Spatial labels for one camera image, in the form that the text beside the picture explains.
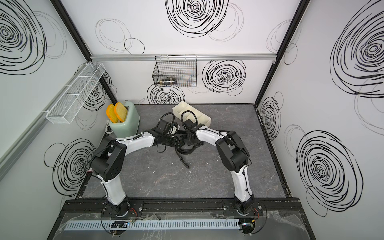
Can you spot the items in wire basket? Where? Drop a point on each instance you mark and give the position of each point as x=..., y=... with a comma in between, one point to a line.
x=167, y=81

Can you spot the white wire wall shelf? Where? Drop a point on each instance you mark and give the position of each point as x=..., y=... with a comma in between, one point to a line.
x=83, y=92

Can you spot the left toast slice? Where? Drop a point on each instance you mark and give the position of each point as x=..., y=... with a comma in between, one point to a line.
x=111, y=114

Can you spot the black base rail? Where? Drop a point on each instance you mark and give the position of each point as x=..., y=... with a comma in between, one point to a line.
x=140, y=207

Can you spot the cream compartment storage tray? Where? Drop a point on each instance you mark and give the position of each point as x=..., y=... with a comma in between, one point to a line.
x=185, y=111

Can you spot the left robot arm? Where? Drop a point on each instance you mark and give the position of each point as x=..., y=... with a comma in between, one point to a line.
x=110, y=155

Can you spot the toast slice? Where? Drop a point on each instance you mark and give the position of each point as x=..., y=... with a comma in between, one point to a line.
x=111, y=114
x=120, y=111

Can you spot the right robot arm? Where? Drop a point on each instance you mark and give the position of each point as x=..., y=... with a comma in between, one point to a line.
x=234, y=156

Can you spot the grey slotted cable duct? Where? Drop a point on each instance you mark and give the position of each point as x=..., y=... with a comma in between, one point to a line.
x=194, y=224

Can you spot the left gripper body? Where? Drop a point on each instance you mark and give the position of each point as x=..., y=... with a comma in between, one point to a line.
x=169, y=140

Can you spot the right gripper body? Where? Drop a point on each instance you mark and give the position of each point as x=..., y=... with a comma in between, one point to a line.
x=186, y=141

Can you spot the right toast slice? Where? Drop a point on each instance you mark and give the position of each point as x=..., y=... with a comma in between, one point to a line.
x=120, y=111

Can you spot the mint green toaster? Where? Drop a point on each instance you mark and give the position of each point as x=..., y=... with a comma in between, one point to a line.
x=131, y=124

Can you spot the black wire wall basket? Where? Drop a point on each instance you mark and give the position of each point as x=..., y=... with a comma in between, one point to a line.
x=182, y=67

